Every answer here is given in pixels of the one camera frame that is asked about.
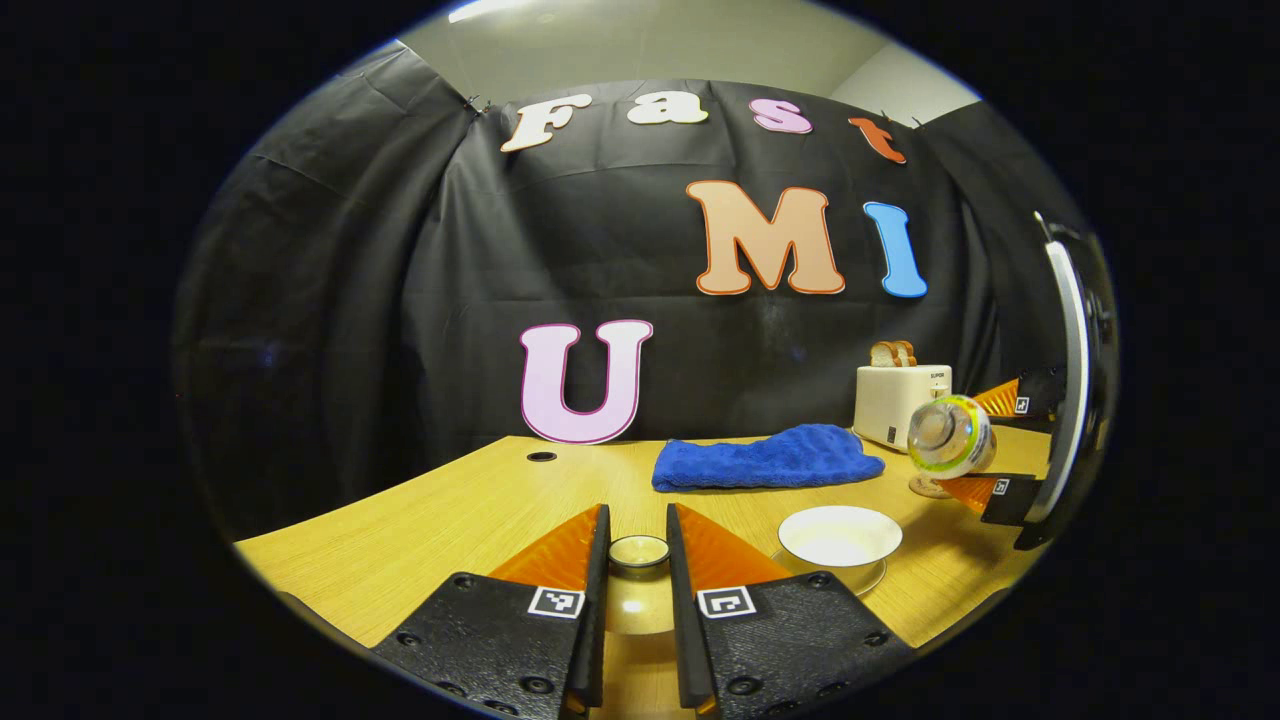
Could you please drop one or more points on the black backdrop cloth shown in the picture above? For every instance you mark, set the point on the black backdrop cloth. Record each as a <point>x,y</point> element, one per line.
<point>400,300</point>

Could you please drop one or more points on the plastic water bottle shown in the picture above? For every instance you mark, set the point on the plastic water bottle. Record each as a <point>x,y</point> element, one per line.
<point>950,437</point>

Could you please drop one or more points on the white toaster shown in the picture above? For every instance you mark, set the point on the white toaster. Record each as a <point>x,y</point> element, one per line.
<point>890,405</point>

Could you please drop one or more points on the toast bread slice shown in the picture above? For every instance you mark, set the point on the toast bread slice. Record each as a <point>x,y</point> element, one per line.
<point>882,354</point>
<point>906,352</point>

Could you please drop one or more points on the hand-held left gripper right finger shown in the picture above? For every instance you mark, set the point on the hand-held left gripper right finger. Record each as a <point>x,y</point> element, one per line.
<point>682,620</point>

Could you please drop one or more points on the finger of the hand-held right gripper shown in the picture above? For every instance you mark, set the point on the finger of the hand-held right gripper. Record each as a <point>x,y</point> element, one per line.
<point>1040,392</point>
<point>1010,498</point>

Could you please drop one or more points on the blue towel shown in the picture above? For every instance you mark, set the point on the blue towel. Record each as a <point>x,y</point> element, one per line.
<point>770,460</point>

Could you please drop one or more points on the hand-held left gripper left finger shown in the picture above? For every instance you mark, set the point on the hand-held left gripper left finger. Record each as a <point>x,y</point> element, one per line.
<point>598,620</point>

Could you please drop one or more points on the round cork coaster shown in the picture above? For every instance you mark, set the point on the round cork coaster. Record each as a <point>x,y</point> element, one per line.
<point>925,488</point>

